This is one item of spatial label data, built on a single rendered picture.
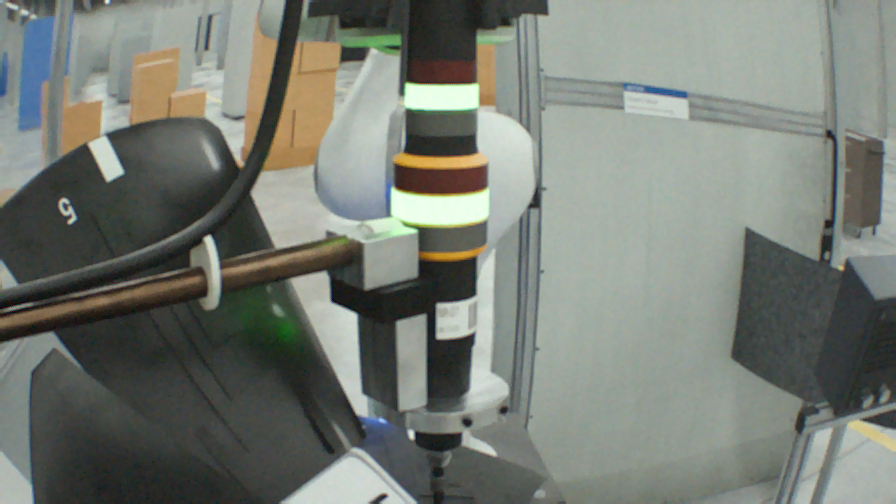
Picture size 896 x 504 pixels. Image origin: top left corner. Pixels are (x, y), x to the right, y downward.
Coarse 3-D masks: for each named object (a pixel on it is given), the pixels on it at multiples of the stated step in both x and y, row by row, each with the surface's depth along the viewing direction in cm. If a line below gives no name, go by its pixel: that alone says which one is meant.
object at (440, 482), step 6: (432, 468) 52; (438, 468) 51; (432, 474) 52; (438, 474) 52; (444, 474) 52; (432, 480) 52; (438, 480) 51; (444, 480) 52; (432, 486) 52; (438, 486) 52; (444, 486) 52; (438, 492) 52; (438, 498) 52
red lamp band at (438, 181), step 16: (400, 176) 46; (416, 176) 46; (432, 176) 46; (448, 176) 46; (464, 176) 46; (480, 176) 46; (416, 192) 46; (432, 192) 46; (448, 192) 46; (464, 192) 46
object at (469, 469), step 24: (384, 432) 75; (384, 456) 70; (408, 456) 70; (456, 456) 74; (480, 456) 76; (408, 480) 65; (456, 480) 66; (480, 480) 67; (504, 480) 69; (528, 480) 71
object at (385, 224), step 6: (366, 222) 46; (372, 222) 46; (378, 222) 46; (384, 222) 46; (390, 222) 46; (396, 222) 46; (360, 228) 45; (366, 228) 45; (372, 228) 45; (378, 228) 45; (384, 228) 45; (390, 228) 46; (396, 228) 46
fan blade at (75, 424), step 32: (32, 384) 16; (64, 384) 17; (96, 384) 19; (32, 416) 16; (64, 416) 17; (96, 416) 18; (128, 416) 20; (32, 448) 15; (64, 448) 16; (96, 448) 18; (128, 448) 19; (160, 448) 20; (32, 480) 15; (64, 480) 16; (96, 480) 17; (128, 480) 18; (160, 480) 20; (192, 480) 21; (224, 480) 23
